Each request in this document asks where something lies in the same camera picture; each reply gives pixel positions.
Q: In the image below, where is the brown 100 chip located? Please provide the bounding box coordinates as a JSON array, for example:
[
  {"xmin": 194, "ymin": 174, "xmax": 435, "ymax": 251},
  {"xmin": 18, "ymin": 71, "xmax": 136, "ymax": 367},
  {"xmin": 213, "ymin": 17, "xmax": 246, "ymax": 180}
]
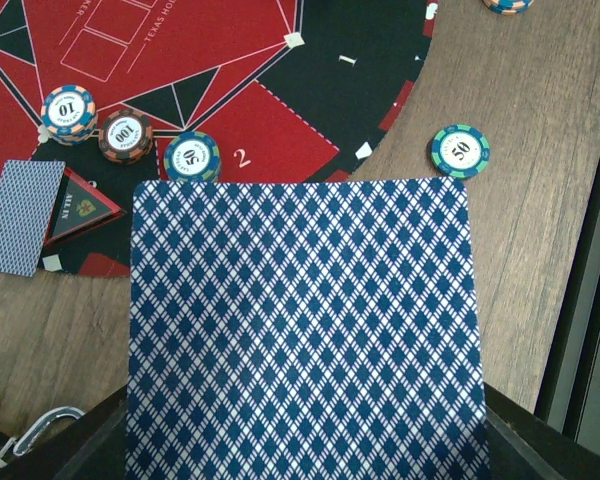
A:
[{"xmin": 98, "ymin": 108, "xmax": 153, "ymax": 165}]

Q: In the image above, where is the black poker chip case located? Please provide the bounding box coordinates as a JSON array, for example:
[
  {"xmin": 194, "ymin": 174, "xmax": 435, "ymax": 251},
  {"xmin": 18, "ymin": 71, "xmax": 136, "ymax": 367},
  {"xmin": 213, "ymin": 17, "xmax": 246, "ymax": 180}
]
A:
[{"xmin": 0, "ymin": 406, "xmax": 85, "ymax": 468}]

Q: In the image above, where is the round red black poker mat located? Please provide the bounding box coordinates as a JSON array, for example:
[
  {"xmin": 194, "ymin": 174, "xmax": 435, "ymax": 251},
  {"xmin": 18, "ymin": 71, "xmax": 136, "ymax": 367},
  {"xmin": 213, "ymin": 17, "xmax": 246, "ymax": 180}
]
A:
[{"xmin": 0, "ymin": 1, "xmax": 438, "ymax": 277}]

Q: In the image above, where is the blue playing card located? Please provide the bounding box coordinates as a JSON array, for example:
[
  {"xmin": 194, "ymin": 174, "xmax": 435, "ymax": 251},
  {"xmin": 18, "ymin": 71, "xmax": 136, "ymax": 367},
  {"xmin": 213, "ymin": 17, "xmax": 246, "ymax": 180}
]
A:
[{"xmin": 0, "ymin": 160, "xmax": 65, "ymax": 277}]

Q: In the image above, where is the triangular all in marker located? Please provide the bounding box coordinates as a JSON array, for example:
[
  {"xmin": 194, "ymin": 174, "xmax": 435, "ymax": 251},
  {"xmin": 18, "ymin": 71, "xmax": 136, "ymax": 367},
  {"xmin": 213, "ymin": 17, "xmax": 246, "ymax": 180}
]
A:
[{"xmin": 44, "ymin": 167, "xmax": 126, "ymax": 246}]

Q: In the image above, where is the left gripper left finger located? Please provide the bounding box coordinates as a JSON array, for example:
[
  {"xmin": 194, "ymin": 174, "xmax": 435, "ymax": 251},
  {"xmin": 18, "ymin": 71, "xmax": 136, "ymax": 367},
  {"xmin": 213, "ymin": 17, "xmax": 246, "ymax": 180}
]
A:
[{"xmin": 0, "ymin": 387, "xmax": 127, "ymax": 479}]

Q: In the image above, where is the blue white chip seat three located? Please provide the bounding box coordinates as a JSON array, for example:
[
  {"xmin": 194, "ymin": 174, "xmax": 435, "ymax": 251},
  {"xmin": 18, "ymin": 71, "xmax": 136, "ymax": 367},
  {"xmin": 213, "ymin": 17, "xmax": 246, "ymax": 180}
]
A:
[{"xmin": 38, "ymin": 84, "xmax": 98, "ymax": 146}]

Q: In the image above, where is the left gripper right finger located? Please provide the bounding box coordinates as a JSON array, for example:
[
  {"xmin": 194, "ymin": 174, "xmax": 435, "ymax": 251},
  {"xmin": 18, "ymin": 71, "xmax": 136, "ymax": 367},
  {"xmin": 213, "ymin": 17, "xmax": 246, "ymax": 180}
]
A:
[{"xmin": 484, "ymin": 384, "xmax": 600, "ymax": 479}]

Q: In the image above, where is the black front mounting rail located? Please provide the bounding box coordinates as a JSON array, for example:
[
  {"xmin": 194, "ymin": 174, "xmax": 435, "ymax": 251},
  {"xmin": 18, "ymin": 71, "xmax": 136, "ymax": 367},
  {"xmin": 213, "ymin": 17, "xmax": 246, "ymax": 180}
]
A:
[{"xmin": 535, "ymin": 158, "xmax": 600, "ymax": 456}]

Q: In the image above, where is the teal chip stack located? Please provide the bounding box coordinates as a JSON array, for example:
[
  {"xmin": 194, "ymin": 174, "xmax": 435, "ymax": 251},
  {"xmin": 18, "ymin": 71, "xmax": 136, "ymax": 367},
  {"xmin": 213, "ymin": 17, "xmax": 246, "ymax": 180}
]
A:
[{"xmin": 430, "ymin": 124, "xmax": 491, "ymax": 179}]

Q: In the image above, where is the blue orange chip stack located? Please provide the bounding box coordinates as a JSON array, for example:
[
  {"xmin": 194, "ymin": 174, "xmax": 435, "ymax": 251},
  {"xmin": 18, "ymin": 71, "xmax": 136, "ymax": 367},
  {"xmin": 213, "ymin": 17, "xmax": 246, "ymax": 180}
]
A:
[{"xmin": 483, "ymin": 0, "xmax": 534, "ymax": 15}]

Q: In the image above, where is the teal chip seat two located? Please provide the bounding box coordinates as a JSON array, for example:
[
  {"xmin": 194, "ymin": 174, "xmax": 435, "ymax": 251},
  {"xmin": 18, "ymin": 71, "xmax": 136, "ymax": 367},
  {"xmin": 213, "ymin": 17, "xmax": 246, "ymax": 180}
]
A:
[{"xmin": 163, "ymin": 131, "xmax": 222, "ymax": 182}]

